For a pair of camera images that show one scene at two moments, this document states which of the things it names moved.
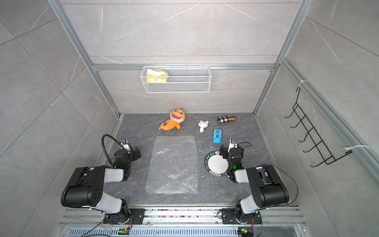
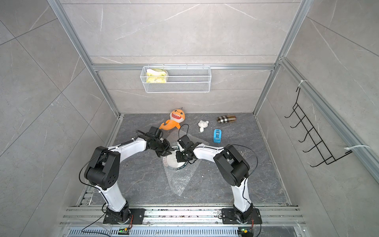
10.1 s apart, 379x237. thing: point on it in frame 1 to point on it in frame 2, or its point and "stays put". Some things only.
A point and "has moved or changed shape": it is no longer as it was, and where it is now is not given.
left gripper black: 134,156 to 168,148
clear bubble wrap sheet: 172,166 has moved or changed shape
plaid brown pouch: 226,119 stays put
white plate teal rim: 215,165 has moved or changed shape
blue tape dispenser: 217,136 stays put
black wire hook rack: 319,145 stays put
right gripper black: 224,151 to 179,157
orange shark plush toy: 177,116 stays put
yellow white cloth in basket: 156,72 stays put
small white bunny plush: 203,124 stays put
